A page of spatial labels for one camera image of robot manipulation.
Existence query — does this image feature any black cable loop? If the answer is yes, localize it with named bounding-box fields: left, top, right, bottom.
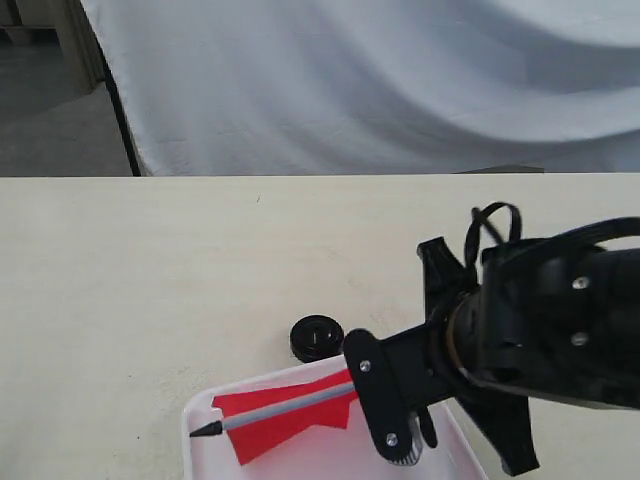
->
left=464, top=201, right=522, bottom=271

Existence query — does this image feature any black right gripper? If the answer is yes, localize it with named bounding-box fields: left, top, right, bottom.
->
left=343, top=323, right=466, bottom=466

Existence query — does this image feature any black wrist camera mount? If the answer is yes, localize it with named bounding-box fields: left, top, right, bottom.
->
left=417, top=237, right=540, bottom=477

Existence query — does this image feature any wooden furniture in background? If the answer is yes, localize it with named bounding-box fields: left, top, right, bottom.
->
left=1, top=0, right=104, bottom=94

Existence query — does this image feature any white backdrop cloth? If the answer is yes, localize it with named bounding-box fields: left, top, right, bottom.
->
left=84, top=1, right=639, bottom=176

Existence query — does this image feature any white plastic tray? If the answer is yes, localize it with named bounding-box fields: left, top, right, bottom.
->
left=181, top=357, right=486, bottom=480

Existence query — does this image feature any black round flag base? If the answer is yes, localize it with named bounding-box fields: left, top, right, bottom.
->
left=289, top=315, right=345, bottom=363

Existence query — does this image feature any red flag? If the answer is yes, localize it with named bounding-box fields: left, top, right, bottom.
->
left=189, top=369, right=358, bottom=465

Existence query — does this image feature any black backdrop stand pole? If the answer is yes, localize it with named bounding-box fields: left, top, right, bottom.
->
left=101, top=54, right=142, bottom=177

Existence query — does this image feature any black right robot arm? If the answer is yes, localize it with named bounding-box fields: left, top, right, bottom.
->
left=343, top=210, right=639, bottom=476

